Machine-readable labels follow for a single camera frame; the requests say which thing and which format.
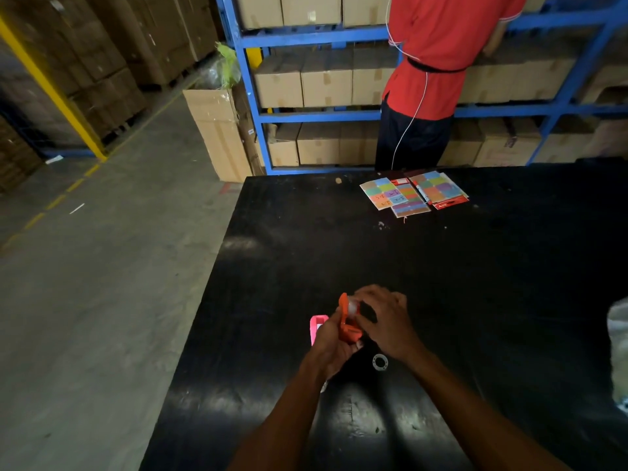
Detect person's right hand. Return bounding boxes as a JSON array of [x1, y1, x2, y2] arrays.
[[353, 284, 427, 365]]

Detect person's left hand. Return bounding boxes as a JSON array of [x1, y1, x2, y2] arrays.
[[306, 309, 364, 381]]

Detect orange tape dispenser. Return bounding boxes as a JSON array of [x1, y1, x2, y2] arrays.
[[338, 292, 364, 344]]

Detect person's left forearm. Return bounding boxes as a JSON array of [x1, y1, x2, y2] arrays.
[[227, 359, 339, 471]]

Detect person's right forearm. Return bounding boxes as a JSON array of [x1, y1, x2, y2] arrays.
[[406, 345, 574, 471]]

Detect pink tape dispenser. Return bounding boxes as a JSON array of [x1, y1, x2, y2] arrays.
[[309, 315, 330, 347]]

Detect colourful sticky note pack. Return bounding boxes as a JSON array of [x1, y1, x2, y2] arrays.
[[409, 170, 470, 211], [359, 177, 406, 211], [391, 178, 431, 219]]

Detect tall standing cardboard box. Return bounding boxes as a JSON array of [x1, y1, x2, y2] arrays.
[[183, 87, 256, 184]]

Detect rows of shelved cardboard boxes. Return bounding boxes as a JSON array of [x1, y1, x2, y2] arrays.
[[235, 0, 628, 168]]

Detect white plastic bag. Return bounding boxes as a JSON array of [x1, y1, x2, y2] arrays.
[[606, 297, 628, 413]]

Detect black waist belt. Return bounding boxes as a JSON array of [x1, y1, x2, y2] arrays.
[[406, 57, 469, 75]]

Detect blue metal shelf rack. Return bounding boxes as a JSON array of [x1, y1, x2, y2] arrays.
[[215, 0, 628, 176]]

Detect clear green plastic bag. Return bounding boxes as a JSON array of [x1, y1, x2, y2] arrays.
[[198, 42, 242, 92]]

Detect stacks of palletised cardboard boxes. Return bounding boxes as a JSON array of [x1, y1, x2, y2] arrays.
[[0, 0, 220, 194]]

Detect white cable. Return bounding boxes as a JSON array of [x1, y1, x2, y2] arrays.
[[385, 0, 429, 171]]

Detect yellow steel post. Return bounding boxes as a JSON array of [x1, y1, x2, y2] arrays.
[[0, 15, 109, 163]]

